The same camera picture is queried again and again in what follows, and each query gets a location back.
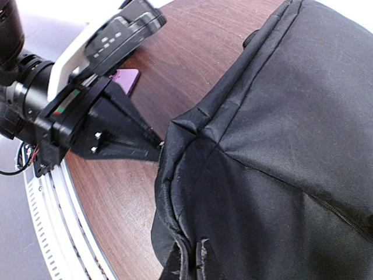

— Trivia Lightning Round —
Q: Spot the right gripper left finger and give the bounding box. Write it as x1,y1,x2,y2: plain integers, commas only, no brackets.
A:
159,242,192,280

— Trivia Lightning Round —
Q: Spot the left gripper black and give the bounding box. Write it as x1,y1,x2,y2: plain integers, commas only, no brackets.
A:
34,77,162,162

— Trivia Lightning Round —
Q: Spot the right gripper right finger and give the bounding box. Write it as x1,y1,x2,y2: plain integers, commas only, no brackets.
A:
196,238,227,280

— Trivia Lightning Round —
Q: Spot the pink smartphone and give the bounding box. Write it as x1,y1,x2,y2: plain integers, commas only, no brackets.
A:
110,69,140,96

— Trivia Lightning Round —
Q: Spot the black student backpack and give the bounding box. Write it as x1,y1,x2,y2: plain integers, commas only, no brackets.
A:
152,1,372,279

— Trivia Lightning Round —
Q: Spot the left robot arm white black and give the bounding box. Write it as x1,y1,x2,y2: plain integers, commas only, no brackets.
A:
1,1,166,177

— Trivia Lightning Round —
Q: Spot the front aluminium rail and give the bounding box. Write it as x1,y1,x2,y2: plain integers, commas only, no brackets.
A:
23,162,117,279

